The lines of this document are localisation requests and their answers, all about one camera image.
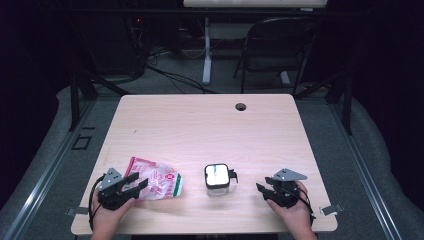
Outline black folding chair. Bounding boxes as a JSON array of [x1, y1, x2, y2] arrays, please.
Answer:
[[233, 16, 320, 97]]

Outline black metal stand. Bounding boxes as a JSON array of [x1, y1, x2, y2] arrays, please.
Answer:
[[294, 71, 354, 136], [68, 71, 130, 132]]

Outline person's left hand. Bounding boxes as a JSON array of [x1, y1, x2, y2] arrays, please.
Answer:
[[91, 188, 136, 231]]

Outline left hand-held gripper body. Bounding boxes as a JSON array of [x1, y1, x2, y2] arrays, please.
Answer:
[[97, 167, 135, 211]]

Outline grey tape tab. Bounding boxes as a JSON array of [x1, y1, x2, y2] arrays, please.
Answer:
[[65, 206, 90, 217], [319, 203, 344, 216]]

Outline red and white plastic bag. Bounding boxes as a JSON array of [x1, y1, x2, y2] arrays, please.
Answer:
[[124, 156, 184, 201]]

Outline dark computer tower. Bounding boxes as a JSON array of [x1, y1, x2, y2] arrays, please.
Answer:
[[74, 14, 147, 80]]

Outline right hand-held gripper cable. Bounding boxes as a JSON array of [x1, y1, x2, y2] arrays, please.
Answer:
[[295, 186, 316, 226]]

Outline hand-held gripper cable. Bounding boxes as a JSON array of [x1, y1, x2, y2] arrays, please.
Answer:
[[88, 174, 105, 232], [295, 186, 316, 226]]

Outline white desk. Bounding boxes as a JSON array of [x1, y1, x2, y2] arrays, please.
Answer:
[[182, 0, 329, 86]]

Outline black floor cables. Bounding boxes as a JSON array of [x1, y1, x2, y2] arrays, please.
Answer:
[[145, 46, 218, 95]]

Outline left hand-held gripper cable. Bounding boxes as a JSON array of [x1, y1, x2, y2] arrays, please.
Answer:
[[88, 174, 105, 232]]

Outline aluminium floor rail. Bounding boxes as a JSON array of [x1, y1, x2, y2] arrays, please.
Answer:
[[2, 99, 97, 240], [328, 99, 403, 240]]

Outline person's right hand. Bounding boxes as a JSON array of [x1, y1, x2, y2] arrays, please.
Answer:
[[266, 181, 314, 233]]

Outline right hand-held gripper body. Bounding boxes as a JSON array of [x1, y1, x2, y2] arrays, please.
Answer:
[[264, 168, 308, 209]]

